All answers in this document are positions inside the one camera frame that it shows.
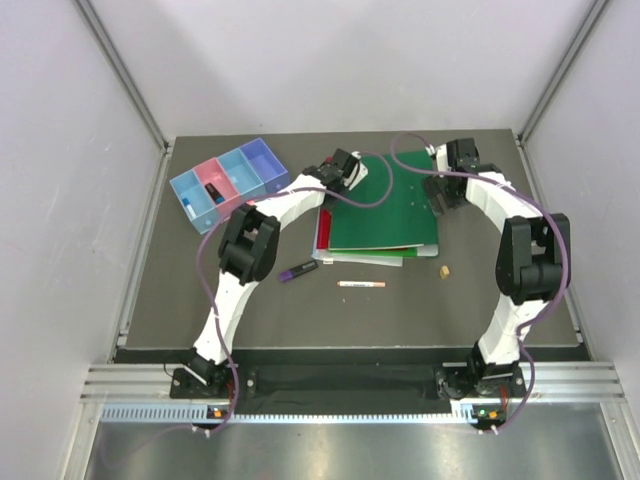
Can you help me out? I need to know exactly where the aluminium front rail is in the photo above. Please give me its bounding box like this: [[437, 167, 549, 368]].
[[80, 362, 624, 411]]

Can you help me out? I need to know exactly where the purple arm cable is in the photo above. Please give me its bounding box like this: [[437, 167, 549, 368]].
[[389, 133, 572, 434], [195, 151, 396, 437]]

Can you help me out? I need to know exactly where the purple drawer box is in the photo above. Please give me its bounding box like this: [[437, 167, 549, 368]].
[[240, 138, 290, 193]]

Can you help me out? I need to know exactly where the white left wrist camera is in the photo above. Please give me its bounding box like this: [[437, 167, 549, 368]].
[[346, 151, 368, 191]]

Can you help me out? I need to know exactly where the pink drawer box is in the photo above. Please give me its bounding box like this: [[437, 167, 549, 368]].
[[194, 157, 241, 215]]

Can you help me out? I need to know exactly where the black purple highlighter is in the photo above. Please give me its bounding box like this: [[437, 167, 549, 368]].
[[278, 260, 319, 283]]

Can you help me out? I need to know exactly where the aluminium frame post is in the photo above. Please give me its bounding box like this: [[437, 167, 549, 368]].
[[71, 0, 170, 152], [516, 0, 611, 147]]

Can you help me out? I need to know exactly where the green spiral notebook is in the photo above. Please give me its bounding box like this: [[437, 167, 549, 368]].
[[311, 213, 403, 267]]

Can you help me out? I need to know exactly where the black blue highlighter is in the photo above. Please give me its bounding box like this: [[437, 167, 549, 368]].
[[205, 183, 225, 204]]

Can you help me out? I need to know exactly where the green ring binder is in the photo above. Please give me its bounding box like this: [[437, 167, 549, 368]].
[[328, 150, 439, 257]]

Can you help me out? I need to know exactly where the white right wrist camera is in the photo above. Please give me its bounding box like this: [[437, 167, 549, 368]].
[[425, 144, 450, 172]]

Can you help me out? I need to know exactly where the aluminium frame post left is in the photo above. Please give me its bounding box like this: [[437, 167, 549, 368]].
[[71, 0, 170, 152]]

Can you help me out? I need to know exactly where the aluminium frame post right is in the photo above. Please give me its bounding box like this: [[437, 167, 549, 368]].
[[516, 0, 611, 147]]

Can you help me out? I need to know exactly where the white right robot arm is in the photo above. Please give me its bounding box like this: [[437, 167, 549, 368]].
[[423, 138, 570, 400]]

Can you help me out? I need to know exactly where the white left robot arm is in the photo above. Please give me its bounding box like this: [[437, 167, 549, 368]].
[[186, 149, 368, 397]]

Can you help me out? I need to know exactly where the orange white marker pen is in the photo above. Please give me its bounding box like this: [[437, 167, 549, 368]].
[[337, 281, 386, 288]]

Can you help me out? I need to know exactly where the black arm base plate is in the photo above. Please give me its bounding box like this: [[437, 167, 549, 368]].
[[170, 348, 525, 415]]

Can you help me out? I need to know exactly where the red clip folder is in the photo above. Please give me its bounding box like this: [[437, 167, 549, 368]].
[[316, 209, 331, 250]]

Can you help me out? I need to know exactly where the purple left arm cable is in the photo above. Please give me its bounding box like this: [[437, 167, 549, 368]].
[[195, 151, 396, 437]]

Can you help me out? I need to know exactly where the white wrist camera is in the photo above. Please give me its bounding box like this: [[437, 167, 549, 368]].
[[346, 151, 368, 191], [425, 144, 450, 172]]

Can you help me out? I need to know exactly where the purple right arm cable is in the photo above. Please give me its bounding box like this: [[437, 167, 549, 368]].
[[389, 133, 572, 434]]

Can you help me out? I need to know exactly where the grey slotted cable duct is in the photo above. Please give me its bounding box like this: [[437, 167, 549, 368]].
[[100, 403, 500, 425]]

